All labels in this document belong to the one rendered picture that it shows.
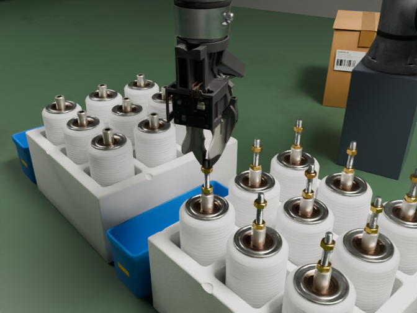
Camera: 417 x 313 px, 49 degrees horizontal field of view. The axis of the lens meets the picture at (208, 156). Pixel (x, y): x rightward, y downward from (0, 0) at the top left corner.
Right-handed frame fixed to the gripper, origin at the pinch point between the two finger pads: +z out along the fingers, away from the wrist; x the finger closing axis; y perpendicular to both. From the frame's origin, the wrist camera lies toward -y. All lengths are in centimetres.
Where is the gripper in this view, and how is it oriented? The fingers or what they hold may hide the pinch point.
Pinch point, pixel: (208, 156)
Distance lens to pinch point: 73.5
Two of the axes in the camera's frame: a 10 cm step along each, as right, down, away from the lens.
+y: -3.7, 4.7, -8.0
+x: 9.3, 1.9, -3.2
